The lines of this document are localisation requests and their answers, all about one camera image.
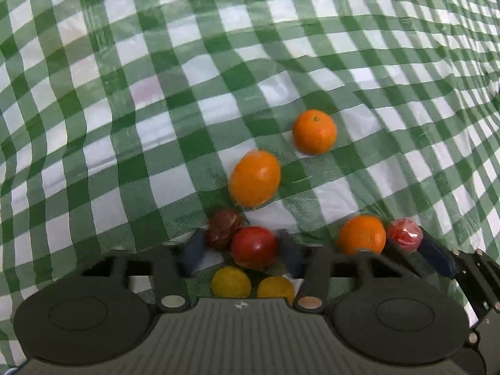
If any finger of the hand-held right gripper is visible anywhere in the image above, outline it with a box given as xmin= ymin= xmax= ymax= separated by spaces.
xmin=417 ymin=227 xmax=500 ymax=321

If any red tomato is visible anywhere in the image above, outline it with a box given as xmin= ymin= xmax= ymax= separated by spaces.
xmin=230 ymin=227 xmax=279 ymax=270
xmin=386 ymin=219 xmax=423 ymax=254

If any orange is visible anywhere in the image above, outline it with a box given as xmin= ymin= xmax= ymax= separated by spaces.
xmin=229 ymin=150 xmax=282 ymax=208
xmin=292 ymin=109 xmax=338 ymax=155
xmin=337 ymin=215 xmax=387 ymax=256

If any small yellow fruit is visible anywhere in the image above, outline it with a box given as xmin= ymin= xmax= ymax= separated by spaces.
xmin=257 ymin=276 xmax=296 ymax=305
xmin=211 ymin=266 xmax=253 ymax=298

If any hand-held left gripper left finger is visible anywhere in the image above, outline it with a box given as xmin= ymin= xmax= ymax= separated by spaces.
xmin=80 ymin=229 xmax=208 ymax=314

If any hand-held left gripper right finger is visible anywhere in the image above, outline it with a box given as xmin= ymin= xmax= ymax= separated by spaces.
xmin=276 ymin=229 xmax=424 ymax=314

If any green checkered tablecloth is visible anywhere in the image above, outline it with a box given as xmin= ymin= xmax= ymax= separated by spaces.
xmin=0 ymin=0 xmax=500 ymax=368

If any dark red fruit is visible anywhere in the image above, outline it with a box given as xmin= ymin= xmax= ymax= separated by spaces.
xmin=205 ymin=209 xmax=243 ymax=251

